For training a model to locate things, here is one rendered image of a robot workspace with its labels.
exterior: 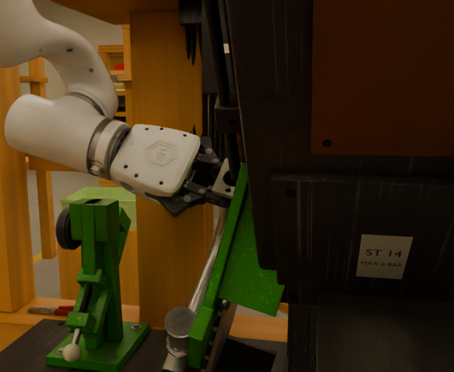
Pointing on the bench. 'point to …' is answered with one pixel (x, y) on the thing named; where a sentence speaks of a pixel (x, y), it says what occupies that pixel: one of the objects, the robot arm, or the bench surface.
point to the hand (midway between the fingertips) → (227, 186)
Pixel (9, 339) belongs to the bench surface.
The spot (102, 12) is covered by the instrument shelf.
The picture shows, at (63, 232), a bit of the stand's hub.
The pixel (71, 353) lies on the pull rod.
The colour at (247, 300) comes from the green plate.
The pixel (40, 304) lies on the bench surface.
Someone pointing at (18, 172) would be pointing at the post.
